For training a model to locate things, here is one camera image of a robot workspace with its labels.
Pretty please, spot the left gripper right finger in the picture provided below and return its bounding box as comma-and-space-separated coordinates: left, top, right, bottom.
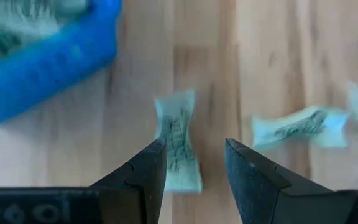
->
224, 138, 358, 224

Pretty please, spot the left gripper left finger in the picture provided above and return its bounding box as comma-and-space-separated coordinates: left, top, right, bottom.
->
90, 138, 168, 224

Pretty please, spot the blue plastic basket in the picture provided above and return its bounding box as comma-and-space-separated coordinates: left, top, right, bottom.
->
0, 0, 124, 126

